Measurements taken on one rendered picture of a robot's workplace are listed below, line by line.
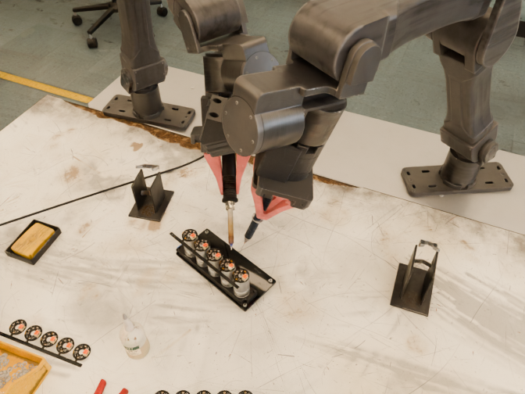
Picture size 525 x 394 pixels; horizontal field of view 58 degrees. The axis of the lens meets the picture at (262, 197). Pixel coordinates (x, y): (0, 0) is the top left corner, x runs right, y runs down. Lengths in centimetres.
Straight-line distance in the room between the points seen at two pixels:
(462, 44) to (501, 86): 214
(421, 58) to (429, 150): 187
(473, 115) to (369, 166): 26
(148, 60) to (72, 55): 200
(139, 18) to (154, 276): 45
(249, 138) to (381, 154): 59
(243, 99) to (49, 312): 50
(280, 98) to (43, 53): 266
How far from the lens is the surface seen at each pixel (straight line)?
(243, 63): 60
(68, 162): 103
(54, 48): 307
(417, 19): 53
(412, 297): 79
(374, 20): 46
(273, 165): 52
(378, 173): 96
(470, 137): 84
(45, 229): 90
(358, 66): 45
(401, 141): 104
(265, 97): 42
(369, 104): 244
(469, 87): 73
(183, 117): 106
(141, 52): 96
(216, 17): 65
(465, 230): 91
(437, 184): 95
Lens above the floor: 140
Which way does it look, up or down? 47 degrees down
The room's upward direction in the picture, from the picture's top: straight up
